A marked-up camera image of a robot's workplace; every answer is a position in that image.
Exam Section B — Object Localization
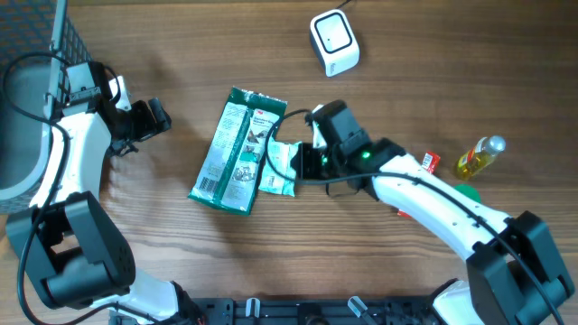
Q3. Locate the teal white wipes pack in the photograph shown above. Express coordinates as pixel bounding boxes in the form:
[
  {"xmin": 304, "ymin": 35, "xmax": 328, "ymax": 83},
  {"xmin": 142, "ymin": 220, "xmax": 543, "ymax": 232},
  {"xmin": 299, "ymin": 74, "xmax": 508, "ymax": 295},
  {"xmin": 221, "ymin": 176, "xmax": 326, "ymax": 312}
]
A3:
[{"xmin": 258, "ymin": 140, "xmax": 300, "ymax": 197}]

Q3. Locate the right camera cable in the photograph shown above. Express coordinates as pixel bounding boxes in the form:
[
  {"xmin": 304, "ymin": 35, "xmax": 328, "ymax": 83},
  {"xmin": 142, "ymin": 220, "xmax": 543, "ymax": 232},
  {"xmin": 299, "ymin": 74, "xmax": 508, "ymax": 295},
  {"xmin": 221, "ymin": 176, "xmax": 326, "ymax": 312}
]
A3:
[{"xmin": 264, "ymin": 108, "xmax": 565, "ymax": 325}]

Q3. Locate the red white snack packet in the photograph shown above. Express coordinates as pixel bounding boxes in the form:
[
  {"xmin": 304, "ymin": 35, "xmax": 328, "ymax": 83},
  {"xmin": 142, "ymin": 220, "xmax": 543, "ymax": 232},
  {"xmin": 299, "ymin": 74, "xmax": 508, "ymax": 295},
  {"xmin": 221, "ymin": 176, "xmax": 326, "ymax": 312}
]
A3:
[{"xmin": 397, "ymin": 152, "xmax": 441, "ymax": 218}]

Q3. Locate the yellow oil bottle silver cap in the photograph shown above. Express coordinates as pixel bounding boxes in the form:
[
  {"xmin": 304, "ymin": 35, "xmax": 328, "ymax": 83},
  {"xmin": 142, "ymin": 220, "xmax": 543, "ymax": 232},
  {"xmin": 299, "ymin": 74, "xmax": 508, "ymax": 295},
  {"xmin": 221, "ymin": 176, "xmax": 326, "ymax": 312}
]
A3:
[{"xmin": 453, "ymin": 135, "xmax": 506, "ymax": 181}]

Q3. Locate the grey plastic mesh basket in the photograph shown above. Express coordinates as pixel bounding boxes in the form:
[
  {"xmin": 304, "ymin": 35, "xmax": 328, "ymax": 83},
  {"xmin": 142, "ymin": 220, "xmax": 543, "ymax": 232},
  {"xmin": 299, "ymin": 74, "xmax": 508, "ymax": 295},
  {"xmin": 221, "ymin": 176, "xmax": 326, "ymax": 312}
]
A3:
[{"xmin": 1, "ymin": 0, "xmax": 91, "ymax": 215}]

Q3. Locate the green foil packet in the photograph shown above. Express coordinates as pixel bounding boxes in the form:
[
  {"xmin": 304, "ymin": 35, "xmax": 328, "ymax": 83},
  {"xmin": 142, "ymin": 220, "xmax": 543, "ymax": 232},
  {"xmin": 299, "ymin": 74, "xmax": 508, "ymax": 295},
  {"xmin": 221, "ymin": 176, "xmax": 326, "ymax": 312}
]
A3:
[{"xmin": 188, "ymin": 88, "xmax": 287, "ymax": 215}]

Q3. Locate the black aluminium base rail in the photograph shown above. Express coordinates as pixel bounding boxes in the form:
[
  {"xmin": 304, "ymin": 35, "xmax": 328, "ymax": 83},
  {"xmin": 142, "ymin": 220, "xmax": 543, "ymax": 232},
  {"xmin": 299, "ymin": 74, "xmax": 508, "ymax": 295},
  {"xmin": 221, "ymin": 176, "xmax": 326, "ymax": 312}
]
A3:
[{"xmin": 108, "ymin": 296, "xmax": 512, "ymax": 325}]

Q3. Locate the camera cable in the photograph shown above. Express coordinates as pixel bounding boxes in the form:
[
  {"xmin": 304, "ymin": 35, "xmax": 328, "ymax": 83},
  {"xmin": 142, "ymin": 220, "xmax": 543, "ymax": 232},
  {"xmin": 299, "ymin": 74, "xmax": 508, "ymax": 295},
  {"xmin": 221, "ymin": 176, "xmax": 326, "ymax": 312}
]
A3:
[
  {"xmin": 264, "ymin": 108, "xmax": 565, "ymax": 325},
  {"xmin": 0, "ymin": 51, "xmax": 123, "ymax": 325}
]

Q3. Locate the green lid jar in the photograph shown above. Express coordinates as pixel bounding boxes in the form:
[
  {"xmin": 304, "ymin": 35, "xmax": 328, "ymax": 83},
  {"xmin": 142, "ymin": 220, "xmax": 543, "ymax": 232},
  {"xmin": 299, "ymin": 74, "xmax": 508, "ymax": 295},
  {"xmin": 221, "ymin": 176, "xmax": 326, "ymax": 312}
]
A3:
[{"xmin": 454, "ymin": 184, "xmax": 481, "ymax": 203}]

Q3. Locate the white barcode scanner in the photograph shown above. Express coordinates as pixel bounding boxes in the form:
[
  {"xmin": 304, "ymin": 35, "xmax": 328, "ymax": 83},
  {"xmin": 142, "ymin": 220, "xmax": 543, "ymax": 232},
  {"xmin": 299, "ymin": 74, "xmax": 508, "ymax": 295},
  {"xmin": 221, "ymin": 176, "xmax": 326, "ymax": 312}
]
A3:
[{"xmin": 309, "ymin": 9, "xmax": 360, "ymax": 78}]

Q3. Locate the left camera cable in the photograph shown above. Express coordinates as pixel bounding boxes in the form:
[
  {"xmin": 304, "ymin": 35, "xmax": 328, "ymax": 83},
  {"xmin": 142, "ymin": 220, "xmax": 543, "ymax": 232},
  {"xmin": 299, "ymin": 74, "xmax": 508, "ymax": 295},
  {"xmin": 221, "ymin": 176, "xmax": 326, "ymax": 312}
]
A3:
[{"xmin": 0, "ymin": 51, "xmax": 123, "ymax": 325}]

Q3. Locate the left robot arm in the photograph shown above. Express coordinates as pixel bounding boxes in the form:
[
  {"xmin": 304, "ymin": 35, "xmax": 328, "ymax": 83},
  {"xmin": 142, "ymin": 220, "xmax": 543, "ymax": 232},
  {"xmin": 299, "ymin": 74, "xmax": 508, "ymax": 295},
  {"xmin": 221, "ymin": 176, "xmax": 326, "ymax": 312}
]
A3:
[{"xmin": 6, "ymin": 60, "xmax": 207, "ymax": 324}]

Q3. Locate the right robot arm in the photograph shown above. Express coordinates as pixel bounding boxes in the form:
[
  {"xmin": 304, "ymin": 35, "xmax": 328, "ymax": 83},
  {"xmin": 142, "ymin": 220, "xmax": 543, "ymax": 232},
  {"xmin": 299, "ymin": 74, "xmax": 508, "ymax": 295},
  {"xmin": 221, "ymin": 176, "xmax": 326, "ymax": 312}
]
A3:
[{"xmin": 297, "ymin": 100, "xmax": 575, "ymax": 324}]

